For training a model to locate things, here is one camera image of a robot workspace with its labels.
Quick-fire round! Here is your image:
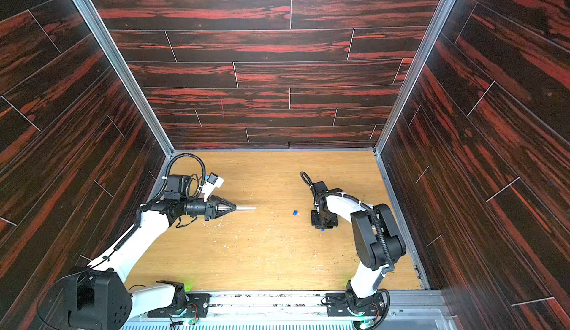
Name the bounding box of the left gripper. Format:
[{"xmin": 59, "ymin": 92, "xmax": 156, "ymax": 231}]
[{"xmin": 180, "ymin": 194, "xmax": 235, "ymax": 223}]

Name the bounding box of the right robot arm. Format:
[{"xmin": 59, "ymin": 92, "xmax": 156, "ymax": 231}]
[{"xmin": 300, "ymin": 171, "xmax": 407, "ymax": 326}]

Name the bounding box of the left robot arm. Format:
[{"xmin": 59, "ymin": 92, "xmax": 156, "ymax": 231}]
[{"xmin": 37, "ymin": 153, "xmax": 237, "ymax": 329}]

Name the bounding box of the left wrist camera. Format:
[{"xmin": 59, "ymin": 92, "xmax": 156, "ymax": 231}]
[{"xmin": 201, "ymin": 173, "xmax": 224, "ymax": 202}]

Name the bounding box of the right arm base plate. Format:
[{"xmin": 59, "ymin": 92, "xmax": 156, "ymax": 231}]
[{"xmin": 322, "ymin": 291, "xmax": 387, "ymax": 318}]

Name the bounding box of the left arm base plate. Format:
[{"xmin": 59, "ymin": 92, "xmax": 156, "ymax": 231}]
[{"xmin": 147, "ymin": 292, "xmax": 211, "ymax": 320}]

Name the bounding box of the aluminium front rail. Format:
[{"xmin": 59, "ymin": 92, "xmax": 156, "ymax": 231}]
[{"xmin": 117, "ymin": 291, "xmax": 459, "ymax": 329}]

